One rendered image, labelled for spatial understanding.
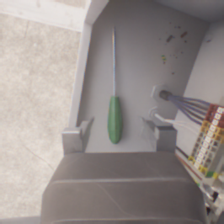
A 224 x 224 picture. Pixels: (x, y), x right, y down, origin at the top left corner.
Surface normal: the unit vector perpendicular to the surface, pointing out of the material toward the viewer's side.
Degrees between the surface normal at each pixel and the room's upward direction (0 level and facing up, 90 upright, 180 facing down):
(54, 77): 0
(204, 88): 90
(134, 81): 0
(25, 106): 0
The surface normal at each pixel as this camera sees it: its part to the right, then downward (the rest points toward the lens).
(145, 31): 0.22, 0.33
